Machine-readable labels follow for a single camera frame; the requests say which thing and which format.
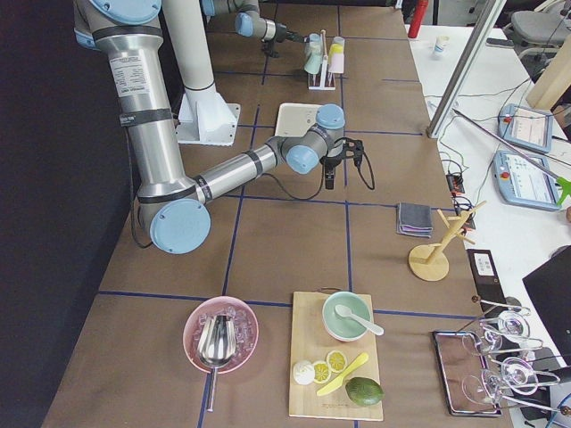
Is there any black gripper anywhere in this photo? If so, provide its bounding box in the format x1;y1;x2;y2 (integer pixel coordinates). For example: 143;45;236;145
278;24;309;44
321;154;343;190

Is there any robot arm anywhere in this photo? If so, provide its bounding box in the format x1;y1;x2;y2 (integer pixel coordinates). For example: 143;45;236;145
201;0;308;43
74;1;345;254

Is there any white cup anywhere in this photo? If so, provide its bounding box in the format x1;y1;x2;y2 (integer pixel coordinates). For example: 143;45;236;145
304;42;322;58

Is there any green cup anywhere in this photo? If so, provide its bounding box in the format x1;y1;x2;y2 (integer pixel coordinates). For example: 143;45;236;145
303;53;322;75

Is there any cream rabbit tray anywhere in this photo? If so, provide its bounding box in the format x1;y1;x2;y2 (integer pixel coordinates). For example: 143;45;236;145
275;103;321;137

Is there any yellow cup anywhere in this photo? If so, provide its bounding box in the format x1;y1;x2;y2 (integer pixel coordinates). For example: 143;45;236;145
329;36;345;56

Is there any paper cup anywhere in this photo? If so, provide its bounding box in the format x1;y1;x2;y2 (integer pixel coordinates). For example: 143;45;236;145
432;35;450;60

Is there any dark metal tray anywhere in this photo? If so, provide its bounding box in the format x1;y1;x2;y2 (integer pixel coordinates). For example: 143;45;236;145
432;330;502;418

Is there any grey folded cloth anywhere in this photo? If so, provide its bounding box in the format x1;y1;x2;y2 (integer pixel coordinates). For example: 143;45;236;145
396;202;433;238

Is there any wooden mug tree stand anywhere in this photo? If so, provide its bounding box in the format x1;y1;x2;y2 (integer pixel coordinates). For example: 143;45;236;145
408;201;486;282

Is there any white spoon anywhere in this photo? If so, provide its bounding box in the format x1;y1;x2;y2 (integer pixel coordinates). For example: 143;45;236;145
335;304;385;336

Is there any green bowl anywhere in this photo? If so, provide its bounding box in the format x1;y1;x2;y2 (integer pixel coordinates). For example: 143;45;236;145
322;291;372;342

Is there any pink bowl with ice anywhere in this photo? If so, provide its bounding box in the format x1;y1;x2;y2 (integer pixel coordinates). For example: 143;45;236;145
183;296;259;375

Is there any near teach pendant tablet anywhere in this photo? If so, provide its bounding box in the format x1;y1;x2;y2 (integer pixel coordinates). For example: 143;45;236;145
493;151;561;211

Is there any teach pendant tablet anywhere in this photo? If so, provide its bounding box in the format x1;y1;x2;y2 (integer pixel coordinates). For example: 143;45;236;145
493;151;561;211
498;103;553;154

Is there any lemon slice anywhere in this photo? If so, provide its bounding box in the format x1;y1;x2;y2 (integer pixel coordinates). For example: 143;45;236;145
326;350;348;374
312;360;332;384

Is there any far teach pendant tablet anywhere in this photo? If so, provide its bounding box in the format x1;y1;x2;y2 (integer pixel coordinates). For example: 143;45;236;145
498;103;553;154

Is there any black box with label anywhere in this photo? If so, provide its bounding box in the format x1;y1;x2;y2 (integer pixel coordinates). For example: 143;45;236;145
467;249;506;303

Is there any wooden cutting board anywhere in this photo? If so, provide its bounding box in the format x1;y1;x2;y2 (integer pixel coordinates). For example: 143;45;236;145
289;292;384;422

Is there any metal ice scoop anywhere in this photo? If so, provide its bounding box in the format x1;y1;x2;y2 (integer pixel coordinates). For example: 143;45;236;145
197;315;236;412

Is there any yellow plastic knife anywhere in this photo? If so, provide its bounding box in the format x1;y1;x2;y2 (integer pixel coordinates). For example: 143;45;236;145
316;352;369;397

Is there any avocado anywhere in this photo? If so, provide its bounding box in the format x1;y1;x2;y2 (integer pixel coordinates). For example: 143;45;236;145
345;377;385;407

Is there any grey office chair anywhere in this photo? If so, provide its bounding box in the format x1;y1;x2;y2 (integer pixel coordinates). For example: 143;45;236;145
502;1;570;59

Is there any white wire cup rack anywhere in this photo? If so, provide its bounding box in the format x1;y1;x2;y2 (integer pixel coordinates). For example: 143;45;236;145
306;29;335;91

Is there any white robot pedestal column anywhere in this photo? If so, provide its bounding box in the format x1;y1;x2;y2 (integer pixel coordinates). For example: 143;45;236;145
162;0;240;146

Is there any aluminium frame post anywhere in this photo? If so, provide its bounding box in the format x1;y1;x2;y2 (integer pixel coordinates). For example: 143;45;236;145
426;0;506;139

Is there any green handled reacher grabber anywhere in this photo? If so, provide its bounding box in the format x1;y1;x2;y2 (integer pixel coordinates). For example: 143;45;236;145
453;109;570;206

